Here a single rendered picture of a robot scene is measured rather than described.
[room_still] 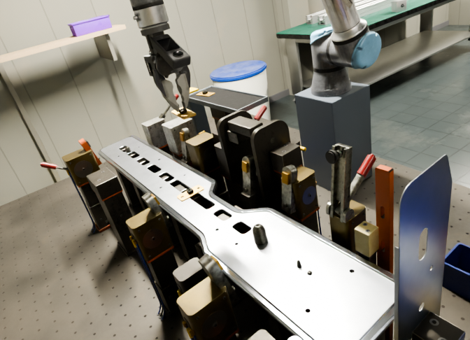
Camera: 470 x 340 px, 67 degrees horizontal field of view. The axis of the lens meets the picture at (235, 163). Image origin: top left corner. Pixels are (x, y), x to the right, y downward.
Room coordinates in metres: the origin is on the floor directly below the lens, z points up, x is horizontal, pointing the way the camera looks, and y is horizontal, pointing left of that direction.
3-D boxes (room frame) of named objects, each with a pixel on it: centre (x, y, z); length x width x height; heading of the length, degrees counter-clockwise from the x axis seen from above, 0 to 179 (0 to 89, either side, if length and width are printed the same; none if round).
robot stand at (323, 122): (1.31, -0.43, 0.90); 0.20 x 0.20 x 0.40; 27
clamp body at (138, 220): (0.81, 0.29, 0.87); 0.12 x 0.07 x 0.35; 121
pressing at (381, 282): (0.98, 0.17, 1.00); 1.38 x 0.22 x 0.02; 31
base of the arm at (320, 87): (1.31, -0.43, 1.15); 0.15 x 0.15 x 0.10
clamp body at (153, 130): (1.56, 0.30, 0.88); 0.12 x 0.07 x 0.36; 121
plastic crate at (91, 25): (3.22, 0.89, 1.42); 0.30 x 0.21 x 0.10; 117
